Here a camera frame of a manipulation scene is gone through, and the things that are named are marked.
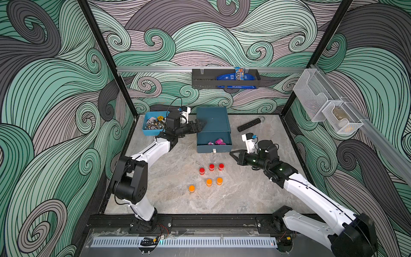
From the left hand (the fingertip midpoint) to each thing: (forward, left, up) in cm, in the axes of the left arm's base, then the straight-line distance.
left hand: (202, 121), depth 84 cm
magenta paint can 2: (-9, -10, -7) cm, 15 cm away
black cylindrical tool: (+17, -34, -21) cm, 44 cm away
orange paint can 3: (-24, -10, -22) cm, 34 cm away
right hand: (-17, -14, -4) cm, 23 cm away
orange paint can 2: (-25, -4, -23) cm, 34 cm away
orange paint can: (-28, +5, -23) cm, 37 cm away
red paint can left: (-19, 0, -21) cm, 29 cm away
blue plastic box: (+17, +34, -22) cm, 44 cm away
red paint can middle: (-16, -6, -22) cm, 28 cm away
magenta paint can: (-10, -5, -6) cm, 13 cm away
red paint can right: (-16, -11, -22) cm, 29 cm away
